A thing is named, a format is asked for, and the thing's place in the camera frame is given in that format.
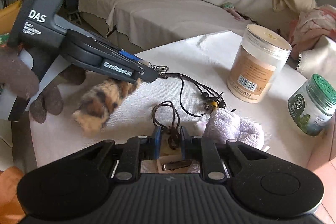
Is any black cord necklace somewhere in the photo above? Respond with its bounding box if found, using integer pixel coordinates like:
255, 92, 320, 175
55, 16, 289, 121
151, 64, 236, 151

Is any small doll on sofa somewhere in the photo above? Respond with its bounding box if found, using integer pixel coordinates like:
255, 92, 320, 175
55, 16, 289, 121
221, 2, 250, 20

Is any white table cloth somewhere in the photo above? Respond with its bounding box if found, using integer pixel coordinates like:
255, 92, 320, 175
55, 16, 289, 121
30, 32, 317, 166

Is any lavender fluffy sock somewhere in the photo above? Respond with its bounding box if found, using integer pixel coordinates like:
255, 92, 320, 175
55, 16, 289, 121
194, 108, 269, 152

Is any beige sofa with cover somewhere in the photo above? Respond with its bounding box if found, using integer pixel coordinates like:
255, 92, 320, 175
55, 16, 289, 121
78, 0, 300, 53

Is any left hand brown knit glove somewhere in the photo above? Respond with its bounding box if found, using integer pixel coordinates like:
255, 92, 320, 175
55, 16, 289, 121
1, 45, 86, 124

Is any pink floral blanket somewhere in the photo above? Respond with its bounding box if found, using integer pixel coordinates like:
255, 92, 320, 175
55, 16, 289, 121
288, 5, 335, 60

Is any brown furry tail keychain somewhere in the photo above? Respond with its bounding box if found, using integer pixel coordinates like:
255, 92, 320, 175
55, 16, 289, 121
72, 78, 142, 137

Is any pink cardboard box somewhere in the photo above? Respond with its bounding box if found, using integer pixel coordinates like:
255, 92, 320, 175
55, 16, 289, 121
307, 116, 336, 223

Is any tall tan lidded canister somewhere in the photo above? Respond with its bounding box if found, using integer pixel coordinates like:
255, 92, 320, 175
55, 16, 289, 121
227, 24, 292, 103

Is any green-lidded glass jar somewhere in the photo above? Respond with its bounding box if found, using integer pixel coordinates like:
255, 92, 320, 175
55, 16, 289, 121
287, 73, 336, 137

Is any orange sleeve forearm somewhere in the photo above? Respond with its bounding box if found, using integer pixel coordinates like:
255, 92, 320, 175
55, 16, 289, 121
0, 166, 25, 224

